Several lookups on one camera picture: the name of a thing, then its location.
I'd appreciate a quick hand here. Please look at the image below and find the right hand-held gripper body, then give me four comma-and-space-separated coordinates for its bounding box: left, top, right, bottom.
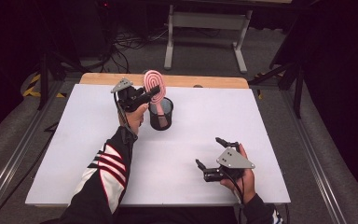
203, 141, 256, 183

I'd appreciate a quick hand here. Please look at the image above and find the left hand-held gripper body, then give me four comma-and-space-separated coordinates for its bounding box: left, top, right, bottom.
110, 77, 148, 114

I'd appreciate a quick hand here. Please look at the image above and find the pink hairbrush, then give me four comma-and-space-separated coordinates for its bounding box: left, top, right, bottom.
143, 69, 171, 129

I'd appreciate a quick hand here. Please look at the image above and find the black mesh cup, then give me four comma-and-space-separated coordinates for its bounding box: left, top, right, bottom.
148, 96, 174, 132

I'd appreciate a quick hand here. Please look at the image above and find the person's left hand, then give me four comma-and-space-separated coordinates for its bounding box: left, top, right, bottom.
119, 103, 150, 136

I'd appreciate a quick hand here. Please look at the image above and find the person's right hand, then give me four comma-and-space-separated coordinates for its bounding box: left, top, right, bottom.
219, 143, 257, 204

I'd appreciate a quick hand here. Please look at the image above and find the white board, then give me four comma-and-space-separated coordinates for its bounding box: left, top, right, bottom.
25, 83, 292, 207

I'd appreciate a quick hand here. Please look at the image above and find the wooden table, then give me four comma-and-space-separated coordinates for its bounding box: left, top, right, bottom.
79, 73, 250, 90

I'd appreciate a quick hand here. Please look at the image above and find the person's dark lap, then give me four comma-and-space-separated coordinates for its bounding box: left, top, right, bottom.
113, 205, 241, 224

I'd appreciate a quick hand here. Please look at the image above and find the yellow black hazard tape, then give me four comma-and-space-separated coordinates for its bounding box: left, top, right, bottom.
22, 73, 67, 99
254, 72, 285, 101

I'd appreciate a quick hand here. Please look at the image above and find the black metal stand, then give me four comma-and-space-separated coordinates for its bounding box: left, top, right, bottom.
36, 50, 90, 111
248, 59, 306, 119

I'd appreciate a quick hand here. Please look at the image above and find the left hand-held gripper cable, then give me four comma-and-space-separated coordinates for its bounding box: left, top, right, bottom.
113, 91, 139, 142

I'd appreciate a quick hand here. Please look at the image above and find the hand-held gripper cable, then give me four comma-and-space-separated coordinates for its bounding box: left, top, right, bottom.
113, 91, 139, 142
221, 170, 246, 224

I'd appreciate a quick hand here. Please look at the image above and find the right hand-held gripper cable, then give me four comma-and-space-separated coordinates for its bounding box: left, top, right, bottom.
221, 170, 246, 224

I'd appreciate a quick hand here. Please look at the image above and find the bundle of black floor cables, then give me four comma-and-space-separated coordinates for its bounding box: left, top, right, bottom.
97, 26, 169, 75

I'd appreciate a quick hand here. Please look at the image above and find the aluminium rail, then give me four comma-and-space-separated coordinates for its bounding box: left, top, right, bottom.
0, 79, 65, 218
280, 89, 349, 224

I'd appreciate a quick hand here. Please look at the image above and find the grey metal desk frame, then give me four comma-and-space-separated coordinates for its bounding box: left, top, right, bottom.
163, 3, 254, 75

